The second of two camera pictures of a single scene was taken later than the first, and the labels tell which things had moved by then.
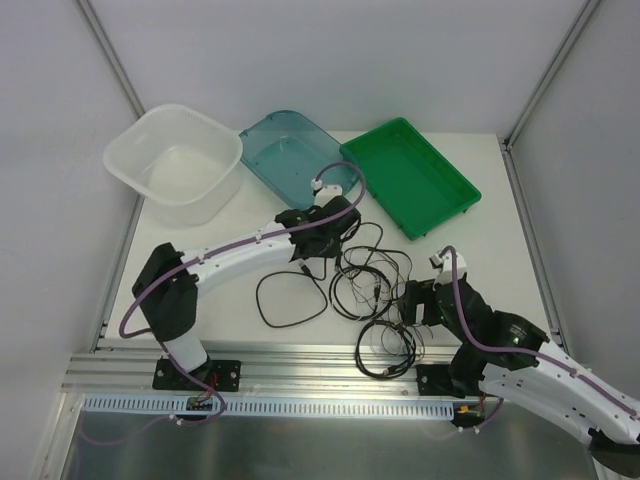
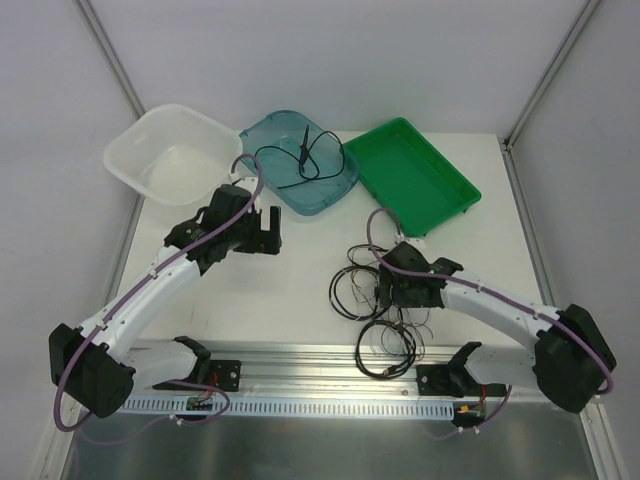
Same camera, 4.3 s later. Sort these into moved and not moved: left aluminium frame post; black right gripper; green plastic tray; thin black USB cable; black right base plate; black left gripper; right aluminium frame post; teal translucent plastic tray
Moved: black left gripper; black right gripper; thin black USB cable
Not moved: black right base plate; teal translucent plastic tray; green plastic tray; right aluminium frame post; left aluminium frame post
